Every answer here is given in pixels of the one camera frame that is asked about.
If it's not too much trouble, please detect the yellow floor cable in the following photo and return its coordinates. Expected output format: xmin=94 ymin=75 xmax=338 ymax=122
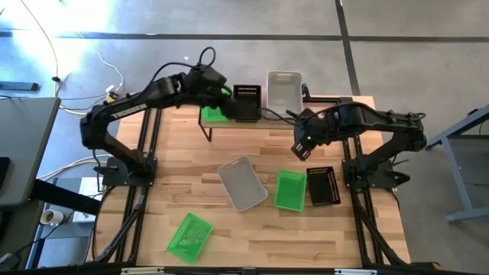
xmin=18 ymin=0 xmax=115 ymax=116

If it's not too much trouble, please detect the cream floor cable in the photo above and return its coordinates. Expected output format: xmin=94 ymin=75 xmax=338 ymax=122
xmin=36 ymin=154 xmax=101 ymax=181

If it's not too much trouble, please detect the grey metal table frame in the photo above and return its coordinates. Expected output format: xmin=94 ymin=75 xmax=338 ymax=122
xmin=419 ymin=103 xmax=489 ymax=225

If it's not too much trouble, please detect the white plastic basket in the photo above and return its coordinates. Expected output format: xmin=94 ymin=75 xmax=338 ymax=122
xmin=267 ymin=106 xmax=305 ymax=120
xmin=266 ymin=70 xmax=306 ymax=114
xmin=216 ymin=155 xmax=269 ymax=213

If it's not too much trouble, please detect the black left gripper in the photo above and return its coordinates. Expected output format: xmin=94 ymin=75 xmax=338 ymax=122
xmin=185 ymin=66 xmax=240 ymax=119

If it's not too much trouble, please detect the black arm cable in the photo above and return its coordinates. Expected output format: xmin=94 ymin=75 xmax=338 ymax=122
xmin=259 ymin=107 xmax=306 ymax=126
xmin=144 ymin=46 xmax=217 ymax=100

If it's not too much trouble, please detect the black aluminium rig frame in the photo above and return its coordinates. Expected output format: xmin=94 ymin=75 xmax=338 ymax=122
xmin=91 ymin=93 xmax=440 ymax=275

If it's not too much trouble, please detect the grey desk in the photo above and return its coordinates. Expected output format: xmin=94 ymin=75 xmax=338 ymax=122
xmin=0 ymin=96 xmax=62 ymax=208

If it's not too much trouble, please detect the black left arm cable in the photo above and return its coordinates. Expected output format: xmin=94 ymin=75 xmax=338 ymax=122
xmin=144 ymin=46 xmax=217 ymax=100

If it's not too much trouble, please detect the black plastic basket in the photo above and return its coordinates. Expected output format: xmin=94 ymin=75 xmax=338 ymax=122
xmin=306 ymin=165 xmax=342 ymax=208
xmin=232 ymin=83 xmax=264 ymax=124

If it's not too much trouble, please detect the white box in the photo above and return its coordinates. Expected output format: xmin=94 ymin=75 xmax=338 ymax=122
xmin=72 ymin=176 xmax=105 ymax=224

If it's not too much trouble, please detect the green plastic basket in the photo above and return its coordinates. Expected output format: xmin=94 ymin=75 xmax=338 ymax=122
xmin=200 ymin=86 xmax=233 ymax=124
xmin=273 ymin=169 xmax=308 ymax=213
xmin=166 ymin=212 xmax=214 ymax=265

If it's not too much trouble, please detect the yellow white power plug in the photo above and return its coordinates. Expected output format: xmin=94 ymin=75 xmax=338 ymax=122
xmin=105 ymin=84 xmax=120 ymax=107

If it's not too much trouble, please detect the white floor cable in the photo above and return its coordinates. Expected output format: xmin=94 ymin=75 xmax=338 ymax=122
xmin=93 ymin=48 xmax=126 ymax=92

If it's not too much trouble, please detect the dark flat floor bar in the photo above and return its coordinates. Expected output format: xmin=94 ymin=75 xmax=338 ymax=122
xmin=0 ymin=80 xmax=40 ymax=92

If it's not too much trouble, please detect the black desk leg beam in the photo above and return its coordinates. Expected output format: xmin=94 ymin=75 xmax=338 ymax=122
xmin=29 ymin=178 xmax=103 ymax=215

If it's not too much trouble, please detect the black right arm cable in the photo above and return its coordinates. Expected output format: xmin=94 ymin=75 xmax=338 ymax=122
xmin=259 ymin=107 xmax=306 ymax=126

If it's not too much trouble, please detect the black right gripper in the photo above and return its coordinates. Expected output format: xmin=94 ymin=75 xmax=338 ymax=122
xmin=290 ymin=108 xmax=330 ymax=161

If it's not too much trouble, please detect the dark grey small device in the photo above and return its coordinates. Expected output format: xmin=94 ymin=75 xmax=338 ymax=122
xmin=0 ymin=251 xmax=21 ymax=271

